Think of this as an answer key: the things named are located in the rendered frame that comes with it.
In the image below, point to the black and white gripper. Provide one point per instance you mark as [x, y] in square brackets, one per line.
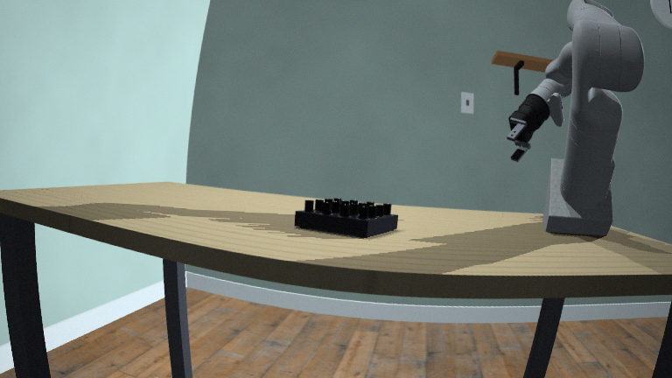
[532, 113]

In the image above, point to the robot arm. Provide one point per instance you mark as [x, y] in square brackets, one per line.
[601, 55]

